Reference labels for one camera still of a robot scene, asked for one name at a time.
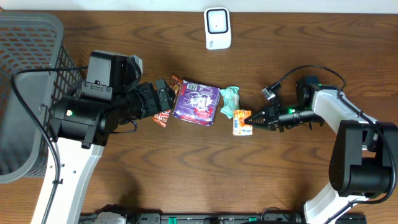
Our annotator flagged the white barcode scanner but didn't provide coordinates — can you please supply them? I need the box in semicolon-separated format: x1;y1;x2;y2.
203;7;232;50

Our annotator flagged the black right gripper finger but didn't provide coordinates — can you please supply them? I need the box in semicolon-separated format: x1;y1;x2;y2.
244;110;267;122
245;119;269;130

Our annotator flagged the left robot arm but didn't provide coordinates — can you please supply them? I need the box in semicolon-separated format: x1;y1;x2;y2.
32;50;176;223

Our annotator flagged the teal snack packet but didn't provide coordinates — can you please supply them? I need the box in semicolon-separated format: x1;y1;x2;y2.
220;86;239;119

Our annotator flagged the purple snack packet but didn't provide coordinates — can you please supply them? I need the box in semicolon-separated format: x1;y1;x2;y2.
173;80;220;126

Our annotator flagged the grey plastic mesh basket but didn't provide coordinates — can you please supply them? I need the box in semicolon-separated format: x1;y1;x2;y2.
1;12;81;184

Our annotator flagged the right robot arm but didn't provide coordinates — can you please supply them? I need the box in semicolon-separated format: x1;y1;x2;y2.
244;76;397;223

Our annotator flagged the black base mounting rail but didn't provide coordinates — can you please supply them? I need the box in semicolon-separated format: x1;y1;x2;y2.
79;212;368;224

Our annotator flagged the small orange white box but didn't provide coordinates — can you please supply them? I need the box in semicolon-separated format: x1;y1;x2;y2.
233;110;252;136

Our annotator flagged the orange chocolate bar wrapper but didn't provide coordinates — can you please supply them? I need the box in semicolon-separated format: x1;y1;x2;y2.
152;74;183;128

